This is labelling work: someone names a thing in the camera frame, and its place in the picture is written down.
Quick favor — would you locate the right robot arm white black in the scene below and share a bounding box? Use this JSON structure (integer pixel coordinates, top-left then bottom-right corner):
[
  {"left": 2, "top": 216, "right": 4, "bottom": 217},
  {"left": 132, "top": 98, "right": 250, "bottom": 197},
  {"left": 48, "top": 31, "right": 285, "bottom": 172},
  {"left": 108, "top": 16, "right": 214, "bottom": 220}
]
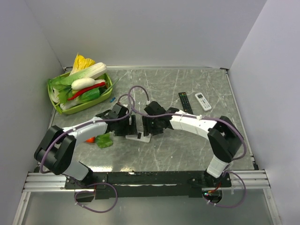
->
[{"left": 142, "top": 101, "right": 245, "bottom": 187}]

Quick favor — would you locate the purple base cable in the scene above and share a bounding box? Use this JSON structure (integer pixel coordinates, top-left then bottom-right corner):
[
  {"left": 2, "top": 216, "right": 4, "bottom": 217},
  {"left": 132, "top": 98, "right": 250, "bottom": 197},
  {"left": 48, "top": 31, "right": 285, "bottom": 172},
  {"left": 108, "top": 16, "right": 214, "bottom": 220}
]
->
[
  {"left": 202, "top": 171, "right": 247, "bottom": 209},
  {"left": 74, "top": 182, "right": 119, "bottom": 214}
]

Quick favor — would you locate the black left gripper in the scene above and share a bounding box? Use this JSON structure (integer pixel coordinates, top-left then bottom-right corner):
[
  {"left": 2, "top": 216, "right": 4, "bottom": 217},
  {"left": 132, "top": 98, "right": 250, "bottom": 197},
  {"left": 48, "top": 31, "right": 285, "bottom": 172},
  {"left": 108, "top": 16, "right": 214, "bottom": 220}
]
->
[{"left": 114, "top": 114, "right": 137, "bottom": 136}]

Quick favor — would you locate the red white remote control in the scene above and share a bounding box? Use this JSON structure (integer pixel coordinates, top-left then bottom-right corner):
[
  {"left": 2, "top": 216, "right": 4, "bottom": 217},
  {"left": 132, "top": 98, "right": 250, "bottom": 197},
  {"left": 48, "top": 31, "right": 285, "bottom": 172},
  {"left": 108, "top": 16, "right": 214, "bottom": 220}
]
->
[{"left": 125, "top": 132, "right": 151, "bottom": 143}]

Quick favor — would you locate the aluminium frame rail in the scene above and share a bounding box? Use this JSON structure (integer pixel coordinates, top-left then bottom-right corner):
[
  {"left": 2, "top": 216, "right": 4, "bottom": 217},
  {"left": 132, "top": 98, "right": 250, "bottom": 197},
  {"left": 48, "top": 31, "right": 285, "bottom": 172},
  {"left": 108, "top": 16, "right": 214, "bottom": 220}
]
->
[{"left": 11, "top": 110, "right": 271, "bottom": 225}]

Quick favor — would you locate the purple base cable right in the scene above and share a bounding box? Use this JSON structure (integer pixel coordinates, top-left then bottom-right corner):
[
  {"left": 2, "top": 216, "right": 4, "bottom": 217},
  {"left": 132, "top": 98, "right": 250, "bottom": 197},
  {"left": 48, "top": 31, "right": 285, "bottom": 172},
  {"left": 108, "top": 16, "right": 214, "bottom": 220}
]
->
[{"left": 202, "top": 171, "right": 247, "bottom": 209}]

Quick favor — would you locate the black TV remote control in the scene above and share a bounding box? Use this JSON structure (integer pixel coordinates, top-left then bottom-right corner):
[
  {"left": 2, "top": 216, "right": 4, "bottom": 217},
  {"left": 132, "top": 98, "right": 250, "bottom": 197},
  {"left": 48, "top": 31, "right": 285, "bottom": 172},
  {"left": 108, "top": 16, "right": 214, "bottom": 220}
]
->
[{"left": 178, "top": 92, "right": 193, "bottom": 114}]

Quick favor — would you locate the green leafy vegetable toy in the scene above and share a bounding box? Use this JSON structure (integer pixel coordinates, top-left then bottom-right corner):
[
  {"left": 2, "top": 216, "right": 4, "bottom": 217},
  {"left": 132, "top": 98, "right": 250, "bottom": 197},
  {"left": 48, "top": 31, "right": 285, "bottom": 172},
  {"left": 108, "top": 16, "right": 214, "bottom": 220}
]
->
[{"left": 50, "top": 76, "right": 105, "bottom": 104}]

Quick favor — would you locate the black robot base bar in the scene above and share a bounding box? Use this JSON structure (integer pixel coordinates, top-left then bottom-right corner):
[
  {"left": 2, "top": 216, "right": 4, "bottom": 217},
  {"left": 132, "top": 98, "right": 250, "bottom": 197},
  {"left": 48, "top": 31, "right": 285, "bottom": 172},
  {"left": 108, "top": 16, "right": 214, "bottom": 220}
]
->
[{"left": 65, "top": 171, "right": 232, "bottom": 200}]

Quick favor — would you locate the napa cabbage toy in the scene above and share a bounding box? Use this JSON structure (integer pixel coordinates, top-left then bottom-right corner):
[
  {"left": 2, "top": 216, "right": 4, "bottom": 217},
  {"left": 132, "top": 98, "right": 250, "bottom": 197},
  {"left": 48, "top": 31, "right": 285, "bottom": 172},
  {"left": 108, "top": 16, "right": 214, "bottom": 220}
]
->
[{"left": 69, "top": 54, "right": 107, "bottom": 79}]

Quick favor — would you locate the orange carrot toy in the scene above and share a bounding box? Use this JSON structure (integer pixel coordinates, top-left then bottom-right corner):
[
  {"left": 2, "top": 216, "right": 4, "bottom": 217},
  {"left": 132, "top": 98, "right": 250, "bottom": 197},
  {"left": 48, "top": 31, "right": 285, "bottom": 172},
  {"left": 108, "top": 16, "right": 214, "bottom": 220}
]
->
[{"left": 85, "top": 133, "right": 113, "bottom": 149}]

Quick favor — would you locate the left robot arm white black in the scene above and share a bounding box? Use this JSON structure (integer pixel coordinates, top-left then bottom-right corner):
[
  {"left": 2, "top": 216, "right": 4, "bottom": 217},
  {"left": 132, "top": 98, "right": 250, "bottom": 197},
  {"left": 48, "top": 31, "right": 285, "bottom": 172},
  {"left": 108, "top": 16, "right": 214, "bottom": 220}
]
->
[{"left": 34, "top": 103, "right": 137, "bottom": 188}]

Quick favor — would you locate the white air conditioner remote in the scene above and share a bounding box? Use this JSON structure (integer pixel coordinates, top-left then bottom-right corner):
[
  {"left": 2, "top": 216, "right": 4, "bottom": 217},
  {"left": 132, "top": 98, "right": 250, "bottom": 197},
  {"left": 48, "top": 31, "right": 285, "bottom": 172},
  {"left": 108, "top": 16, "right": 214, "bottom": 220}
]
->
[{"left": 195, "top": 92, "right": 212, "bottom": 112}]

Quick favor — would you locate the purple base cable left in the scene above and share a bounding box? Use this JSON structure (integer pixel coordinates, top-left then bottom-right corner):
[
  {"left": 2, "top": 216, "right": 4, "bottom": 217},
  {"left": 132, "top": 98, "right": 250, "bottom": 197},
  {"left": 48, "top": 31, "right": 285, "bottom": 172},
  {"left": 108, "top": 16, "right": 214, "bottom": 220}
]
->
[{"left": 74, "top": 182, "right": 119, "bottom": 214}]

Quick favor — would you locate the white radish toy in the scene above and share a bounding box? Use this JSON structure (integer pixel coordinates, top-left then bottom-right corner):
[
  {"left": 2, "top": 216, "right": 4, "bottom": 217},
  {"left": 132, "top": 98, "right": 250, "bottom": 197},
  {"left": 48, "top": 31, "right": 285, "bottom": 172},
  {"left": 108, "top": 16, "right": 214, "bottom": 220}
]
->
[{"left": 71, "top": 78, "right": 95, "bottom": 90}]

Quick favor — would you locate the red chili pepper toy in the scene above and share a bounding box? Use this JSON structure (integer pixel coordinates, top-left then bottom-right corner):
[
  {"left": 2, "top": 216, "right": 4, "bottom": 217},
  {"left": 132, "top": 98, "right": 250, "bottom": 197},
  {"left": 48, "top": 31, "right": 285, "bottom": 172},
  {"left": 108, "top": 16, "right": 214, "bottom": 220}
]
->
[{"left": 67, "top": 82, "right": 105, "bottom": 100}]

